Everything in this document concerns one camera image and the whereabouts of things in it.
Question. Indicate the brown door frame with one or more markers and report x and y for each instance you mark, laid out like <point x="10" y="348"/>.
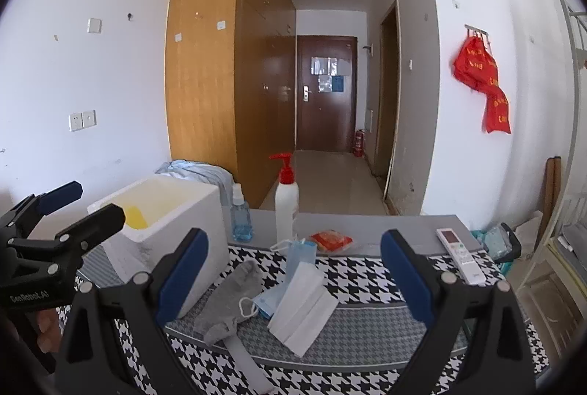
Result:
<point x="389" y="101"/>

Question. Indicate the white mask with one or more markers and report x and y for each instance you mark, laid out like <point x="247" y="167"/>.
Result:
<point x="302" y="312"/>

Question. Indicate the wooden boards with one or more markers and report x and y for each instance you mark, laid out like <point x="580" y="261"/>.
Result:
<point x="550" y="193"/>

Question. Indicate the metal wall hook rail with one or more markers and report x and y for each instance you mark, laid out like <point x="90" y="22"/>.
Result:
<point x="476" y="30"/>

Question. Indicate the houndstooth tablecloth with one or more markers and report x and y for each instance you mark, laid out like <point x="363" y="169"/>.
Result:
<point x="367" y="330"/>

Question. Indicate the white wall socket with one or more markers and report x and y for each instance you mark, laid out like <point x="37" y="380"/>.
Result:
<point x="75" y="122"/>
<point x="89" y="118"/>

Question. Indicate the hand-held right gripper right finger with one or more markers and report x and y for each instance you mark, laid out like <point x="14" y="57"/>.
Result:
<point x="406" y="275"/>

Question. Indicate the white wall switch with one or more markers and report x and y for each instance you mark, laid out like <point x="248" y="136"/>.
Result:
<point x="95" y="25"/>

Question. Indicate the blue face mask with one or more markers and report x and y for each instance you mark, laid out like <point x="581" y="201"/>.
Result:
<point x="300" y="257"/>
<point x="268" y="303"/>

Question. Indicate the blue sanitizer bottle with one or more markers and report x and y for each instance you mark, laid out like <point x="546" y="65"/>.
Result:
<point x="241" y="225"/>

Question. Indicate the wooden wardrobe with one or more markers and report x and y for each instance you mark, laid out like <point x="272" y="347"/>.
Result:
<point x="202" y="78"/>

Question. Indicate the red fire extinguisher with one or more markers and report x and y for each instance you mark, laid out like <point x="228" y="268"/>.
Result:
<point x="358" y="145"/>

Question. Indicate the blue paper notice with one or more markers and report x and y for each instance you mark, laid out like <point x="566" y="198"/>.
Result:
<point x="337" y="84"/>

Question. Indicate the red printed cloth bag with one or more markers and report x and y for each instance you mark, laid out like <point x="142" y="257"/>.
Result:
<point x="474" y="64"/>
<point x="497" y="113"/>

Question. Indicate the black bag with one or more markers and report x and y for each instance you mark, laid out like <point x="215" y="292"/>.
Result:
<point x="513" y="246"/>

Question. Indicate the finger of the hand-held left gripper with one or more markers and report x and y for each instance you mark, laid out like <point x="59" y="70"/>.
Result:
<point x="59" y="195"/>
<point x="96" y="225"/>

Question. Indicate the grey sock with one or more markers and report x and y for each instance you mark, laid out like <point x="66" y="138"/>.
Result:
<point x="224" y="303"/>

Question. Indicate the red snack packet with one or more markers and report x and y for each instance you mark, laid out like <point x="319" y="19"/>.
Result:
<point x="331" y="241"/>

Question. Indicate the white pump bottle red pump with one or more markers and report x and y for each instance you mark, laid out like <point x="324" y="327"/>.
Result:
<point x="286" y="211"/>

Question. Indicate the person's left hand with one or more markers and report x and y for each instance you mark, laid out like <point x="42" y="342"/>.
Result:
<point x="47" y="330"/>

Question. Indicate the white remote control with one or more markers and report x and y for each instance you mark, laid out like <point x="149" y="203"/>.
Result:
<point x="458" y="252"/>

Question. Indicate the light blue cloth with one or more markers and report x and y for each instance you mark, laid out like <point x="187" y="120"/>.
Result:
<point x="197" y="172"/>

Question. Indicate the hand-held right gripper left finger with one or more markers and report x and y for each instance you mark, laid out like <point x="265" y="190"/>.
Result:
<point x="183" y="271"/>

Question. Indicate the dark brown door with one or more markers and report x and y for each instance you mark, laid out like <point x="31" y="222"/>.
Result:
<point x="325" y="119"/>

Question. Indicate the white paper notice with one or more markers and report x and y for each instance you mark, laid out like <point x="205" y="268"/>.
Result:
<point x="330" y="65"/>

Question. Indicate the white foam box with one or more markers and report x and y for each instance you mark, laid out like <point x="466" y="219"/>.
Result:
<point x="137" y="252"/>

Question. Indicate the yellow sponge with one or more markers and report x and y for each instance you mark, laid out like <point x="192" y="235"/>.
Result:
<point x="133" y="216"/>

